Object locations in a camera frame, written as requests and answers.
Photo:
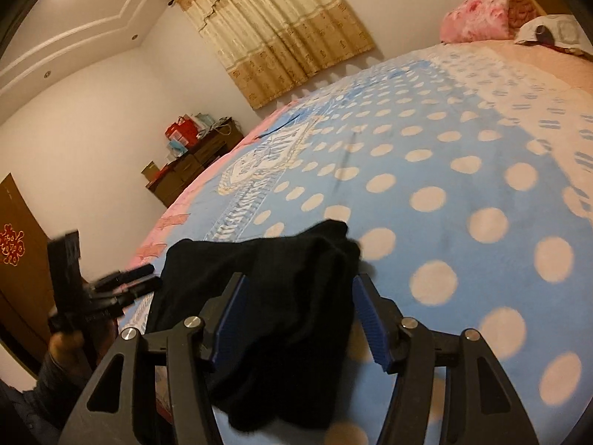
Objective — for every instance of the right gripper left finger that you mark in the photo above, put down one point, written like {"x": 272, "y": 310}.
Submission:
{"x": 153, "y": 388}

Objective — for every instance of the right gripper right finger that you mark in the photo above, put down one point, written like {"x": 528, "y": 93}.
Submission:
{"x": 480, "y": 404}

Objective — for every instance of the black garment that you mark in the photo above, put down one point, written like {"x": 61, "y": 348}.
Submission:
{"x": 296, "y": 325}

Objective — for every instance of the left hand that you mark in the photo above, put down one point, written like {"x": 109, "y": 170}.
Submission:
{"x": 79, "y": 353}

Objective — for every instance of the brown wooden door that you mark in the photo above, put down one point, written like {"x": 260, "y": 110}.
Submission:
{"x": 26, "y": 291}

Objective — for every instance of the red knot door ornament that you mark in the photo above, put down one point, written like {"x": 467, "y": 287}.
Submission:
{"x": 12, "y": 245}

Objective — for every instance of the brown cardboard box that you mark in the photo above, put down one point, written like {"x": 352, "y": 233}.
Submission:
{"x": 151, "y": 171}

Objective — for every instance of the blue pink bedspread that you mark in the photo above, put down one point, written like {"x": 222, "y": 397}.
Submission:
{"x": 465, "y": 173}

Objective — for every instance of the red gift bag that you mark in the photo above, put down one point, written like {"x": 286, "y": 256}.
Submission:
{"x": 184, "y": 131}

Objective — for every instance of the beige window curtain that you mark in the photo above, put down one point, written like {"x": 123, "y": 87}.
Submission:
{"x": 270, "y": 47}

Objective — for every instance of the pink floral folded blanket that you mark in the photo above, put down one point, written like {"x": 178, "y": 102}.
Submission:
{"x": 478, "y": 20}

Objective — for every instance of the grey patterned pillow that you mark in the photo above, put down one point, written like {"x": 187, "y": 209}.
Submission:
{"x": 559, "y": 31}

